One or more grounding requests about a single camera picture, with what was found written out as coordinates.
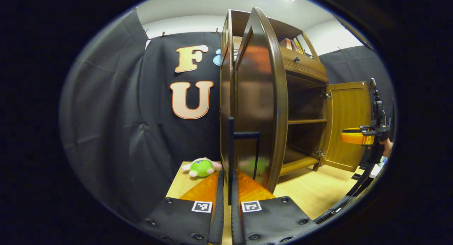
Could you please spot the green plush toy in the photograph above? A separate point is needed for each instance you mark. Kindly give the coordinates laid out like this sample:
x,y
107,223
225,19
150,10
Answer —
x,y
201,167

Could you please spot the wooden cabinet drawer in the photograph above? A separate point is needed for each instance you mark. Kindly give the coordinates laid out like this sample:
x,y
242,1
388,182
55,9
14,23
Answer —
x,y
308,66

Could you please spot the brown book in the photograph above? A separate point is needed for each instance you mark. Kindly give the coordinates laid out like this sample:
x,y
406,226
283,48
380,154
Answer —
x,y
293,45

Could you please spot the wooden double-door shoe cabinet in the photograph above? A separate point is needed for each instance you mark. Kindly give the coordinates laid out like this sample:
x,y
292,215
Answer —
x,y
226,96

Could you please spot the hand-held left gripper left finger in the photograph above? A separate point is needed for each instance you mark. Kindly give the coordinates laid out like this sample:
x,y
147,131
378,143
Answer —
x,y
219,209

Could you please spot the black backdrop cloth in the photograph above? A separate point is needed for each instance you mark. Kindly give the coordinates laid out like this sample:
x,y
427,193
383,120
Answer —
x,y
116,114

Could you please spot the wooden shoe cabinet door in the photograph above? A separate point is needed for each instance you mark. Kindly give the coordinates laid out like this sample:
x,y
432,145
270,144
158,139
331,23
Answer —
x,y
258,96
347,124

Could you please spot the red book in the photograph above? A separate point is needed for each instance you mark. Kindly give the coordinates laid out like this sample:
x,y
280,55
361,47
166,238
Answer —
x,y
285,43

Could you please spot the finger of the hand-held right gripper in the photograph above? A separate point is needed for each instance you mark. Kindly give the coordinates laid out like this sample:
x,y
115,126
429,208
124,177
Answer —
x,y
354,137

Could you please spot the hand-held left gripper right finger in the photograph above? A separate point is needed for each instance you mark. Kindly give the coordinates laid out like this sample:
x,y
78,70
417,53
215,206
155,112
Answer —
x,y
236,220

